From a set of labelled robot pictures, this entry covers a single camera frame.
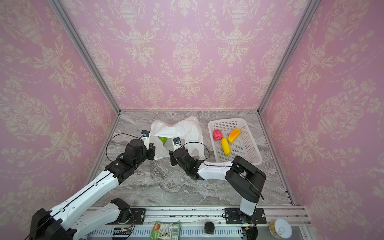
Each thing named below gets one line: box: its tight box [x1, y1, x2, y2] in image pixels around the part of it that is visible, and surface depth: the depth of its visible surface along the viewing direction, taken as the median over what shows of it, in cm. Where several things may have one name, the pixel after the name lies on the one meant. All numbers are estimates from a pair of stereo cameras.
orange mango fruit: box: [228, 128, 241, 143], surface depth 102 cm
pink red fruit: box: [212, 129, 223, 141], surface depth 102 cm
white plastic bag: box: [149, 116, 206, 161], surface depth 86 cm
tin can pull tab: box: [268, 218, 293, 239], surface depth 68 cm
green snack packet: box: [150, 221, 181, 240], surface depth 70 cm
